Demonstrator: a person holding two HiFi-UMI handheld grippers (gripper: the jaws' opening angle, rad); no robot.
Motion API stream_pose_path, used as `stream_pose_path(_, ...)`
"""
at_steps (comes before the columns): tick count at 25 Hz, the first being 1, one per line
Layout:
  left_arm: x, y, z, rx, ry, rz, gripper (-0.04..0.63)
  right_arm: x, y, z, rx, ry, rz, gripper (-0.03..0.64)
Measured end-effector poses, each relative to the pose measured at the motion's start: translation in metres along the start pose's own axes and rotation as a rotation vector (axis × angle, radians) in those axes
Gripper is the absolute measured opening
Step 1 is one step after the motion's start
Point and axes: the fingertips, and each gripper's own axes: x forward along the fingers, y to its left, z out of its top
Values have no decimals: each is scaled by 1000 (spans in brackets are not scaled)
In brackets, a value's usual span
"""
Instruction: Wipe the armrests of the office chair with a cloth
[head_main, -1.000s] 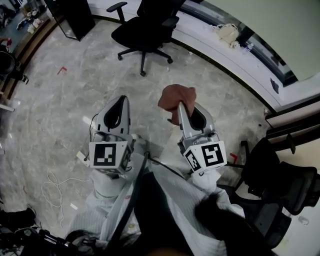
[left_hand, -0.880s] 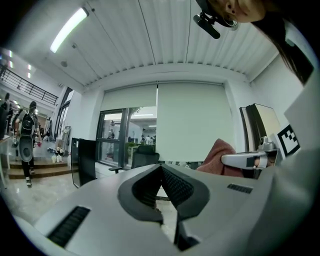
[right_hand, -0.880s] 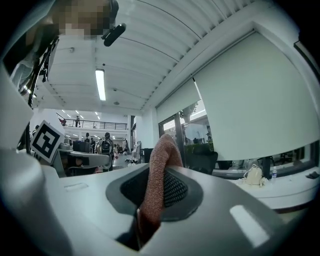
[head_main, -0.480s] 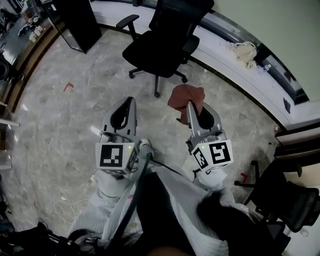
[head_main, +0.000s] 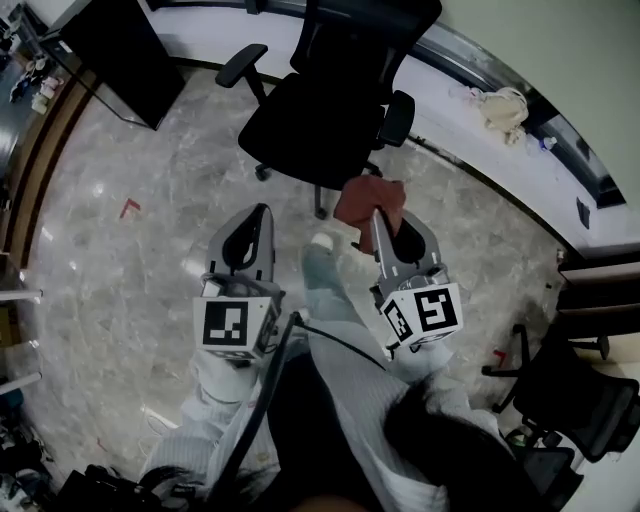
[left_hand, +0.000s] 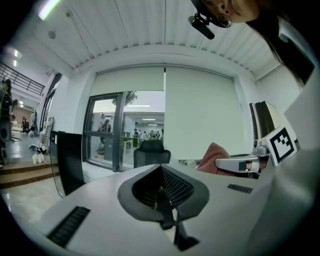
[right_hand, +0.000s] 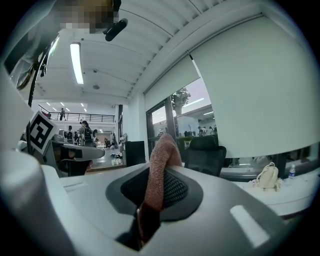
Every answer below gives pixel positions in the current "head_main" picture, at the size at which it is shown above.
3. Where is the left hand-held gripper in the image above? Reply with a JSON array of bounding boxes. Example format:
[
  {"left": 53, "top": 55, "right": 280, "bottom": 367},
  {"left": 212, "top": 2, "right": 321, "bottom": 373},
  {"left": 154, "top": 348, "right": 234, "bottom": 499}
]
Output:
[{"left": 193, "top": 202, "right": 287, "bottom": 370}]

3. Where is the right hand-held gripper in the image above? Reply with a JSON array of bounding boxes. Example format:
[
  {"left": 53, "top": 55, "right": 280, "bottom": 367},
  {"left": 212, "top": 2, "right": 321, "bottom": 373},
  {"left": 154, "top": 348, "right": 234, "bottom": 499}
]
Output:
[{"left": 368, "top": 208, "right": 465, "bottom": 352}]

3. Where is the reddish-brown cloth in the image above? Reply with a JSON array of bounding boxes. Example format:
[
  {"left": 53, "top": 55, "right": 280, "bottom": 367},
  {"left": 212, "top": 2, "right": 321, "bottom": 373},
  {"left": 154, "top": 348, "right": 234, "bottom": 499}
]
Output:
[{"left": 333, "top": 174, "right": 407, "bottom": 257}]

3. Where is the black office chair armrest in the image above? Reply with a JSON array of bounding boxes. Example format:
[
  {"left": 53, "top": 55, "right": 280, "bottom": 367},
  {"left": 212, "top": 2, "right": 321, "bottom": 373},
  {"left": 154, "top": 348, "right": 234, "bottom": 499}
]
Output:
[
  {"left": 379, "top": 90, "right": 417, "bottom": 150},
  {"left": 215, "top": 43, "right": 270, "bottom": 89}
]

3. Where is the person's right forearm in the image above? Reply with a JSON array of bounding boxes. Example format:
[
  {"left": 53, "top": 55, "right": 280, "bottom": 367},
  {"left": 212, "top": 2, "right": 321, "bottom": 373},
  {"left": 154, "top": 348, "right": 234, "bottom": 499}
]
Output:
[{"left": 385, "top": 342, "right": 504, "bottom": 451}]

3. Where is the person's left forearm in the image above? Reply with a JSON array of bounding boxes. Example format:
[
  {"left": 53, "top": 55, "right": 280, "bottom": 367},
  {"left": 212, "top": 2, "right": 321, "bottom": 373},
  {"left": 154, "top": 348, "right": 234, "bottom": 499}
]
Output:
[{"left": 148, "top": 347, "right": 282, "bottom": 489}]

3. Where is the black mesh office chair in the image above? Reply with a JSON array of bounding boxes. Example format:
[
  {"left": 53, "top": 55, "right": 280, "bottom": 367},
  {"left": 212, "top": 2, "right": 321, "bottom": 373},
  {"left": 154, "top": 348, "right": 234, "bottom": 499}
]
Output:
[{"left": 481, "top": 323, "right": 640, "bottom": 506}]

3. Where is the person's leg in light jeans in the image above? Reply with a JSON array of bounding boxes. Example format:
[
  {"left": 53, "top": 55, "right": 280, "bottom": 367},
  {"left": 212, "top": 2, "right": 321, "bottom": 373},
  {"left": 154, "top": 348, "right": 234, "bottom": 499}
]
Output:
[{"left": 301, "top": 243, "right": 362, "bottom": 329}]

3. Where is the person's grey ribbed cardigan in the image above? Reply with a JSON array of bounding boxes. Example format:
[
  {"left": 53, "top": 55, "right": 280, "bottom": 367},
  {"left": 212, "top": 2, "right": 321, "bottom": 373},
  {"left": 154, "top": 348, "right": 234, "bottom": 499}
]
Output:
[{"left": 305, "top": 319, "right": 451, "bottom": 512}]

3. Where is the beige fabric bag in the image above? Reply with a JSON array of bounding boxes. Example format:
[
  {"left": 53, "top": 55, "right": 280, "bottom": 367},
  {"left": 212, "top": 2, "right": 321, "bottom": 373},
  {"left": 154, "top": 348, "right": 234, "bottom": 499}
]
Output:
[{"left": 478, "top": 86, "right": 530, "bottom": 147}]

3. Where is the dark wooden shelf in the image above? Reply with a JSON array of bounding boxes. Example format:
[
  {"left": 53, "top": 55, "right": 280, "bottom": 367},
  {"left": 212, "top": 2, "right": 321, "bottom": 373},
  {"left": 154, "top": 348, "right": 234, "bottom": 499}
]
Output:
[{"left": 555, "top": 257, "right": 640, "bottom": 344}]

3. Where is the black desk panel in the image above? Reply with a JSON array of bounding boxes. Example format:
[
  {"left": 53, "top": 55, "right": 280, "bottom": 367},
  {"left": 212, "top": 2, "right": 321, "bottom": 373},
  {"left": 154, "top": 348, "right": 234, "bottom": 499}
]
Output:
[{"left": 40, "top": 0, "right": 187, "bottom": 132}]

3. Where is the white table leg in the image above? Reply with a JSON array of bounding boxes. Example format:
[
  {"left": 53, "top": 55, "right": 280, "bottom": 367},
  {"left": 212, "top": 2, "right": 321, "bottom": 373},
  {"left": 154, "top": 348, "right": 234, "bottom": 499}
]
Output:
[
  {"left": 0, "top": 371, "right": 43, "bottom": 397},
  {"left": 0, "top": 288, "right": 44, "bottom": 304}
]

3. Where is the black bag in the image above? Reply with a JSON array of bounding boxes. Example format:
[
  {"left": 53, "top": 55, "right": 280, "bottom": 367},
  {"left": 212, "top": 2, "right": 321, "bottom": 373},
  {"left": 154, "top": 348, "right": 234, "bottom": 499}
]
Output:
[{"left": 58, "top": 463, "right": 151, "bottom": 512}]

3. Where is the thin black cable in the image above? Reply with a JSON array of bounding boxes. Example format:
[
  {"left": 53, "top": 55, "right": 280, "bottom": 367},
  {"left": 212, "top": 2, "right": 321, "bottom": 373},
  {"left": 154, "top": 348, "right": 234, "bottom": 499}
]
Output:
[{"left": 299, "top": 319, "right": 388, "bottom": 372}]

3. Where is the black strap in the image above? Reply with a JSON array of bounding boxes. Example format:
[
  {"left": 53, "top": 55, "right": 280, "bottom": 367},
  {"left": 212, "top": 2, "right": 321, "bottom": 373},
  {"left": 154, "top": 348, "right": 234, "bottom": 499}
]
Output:
[{"left": 207, "top": 310, "right": 304, "bottom": 504}]

